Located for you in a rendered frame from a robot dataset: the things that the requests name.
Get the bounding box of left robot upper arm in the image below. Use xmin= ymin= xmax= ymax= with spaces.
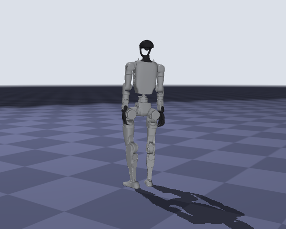
xmin=124 ymin=62 xmax=137 ymax=91

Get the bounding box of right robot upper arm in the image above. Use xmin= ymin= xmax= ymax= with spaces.
xmin=155 ymin=64 xmax=165 ymax=92

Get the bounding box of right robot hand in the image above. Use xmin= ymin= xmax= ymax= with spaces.
xmin=158 ymin=106 xmax=165 ymax=127

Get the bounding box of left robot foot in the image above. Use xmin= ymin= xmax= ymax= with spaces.
xmin=123 ymin=180 xmax=140 ymax=189

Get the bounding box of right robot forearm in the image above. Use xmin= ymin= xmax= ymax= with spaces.
xmin=157 ymin=88 xmax=164 ymax=111

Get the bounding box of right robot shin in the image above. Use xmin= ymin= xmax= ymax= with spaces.
xmin=146 ymin=144 xmax=155 ymax=181

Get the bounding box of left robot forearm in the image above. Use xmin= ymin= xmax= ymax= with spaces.
xmin=121 ymin=83 xmax=130 ymax=110

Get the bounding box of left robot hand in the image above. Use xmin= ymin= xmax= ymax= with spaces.
xmin=122 ymin=105 xmax=128 ymax=125

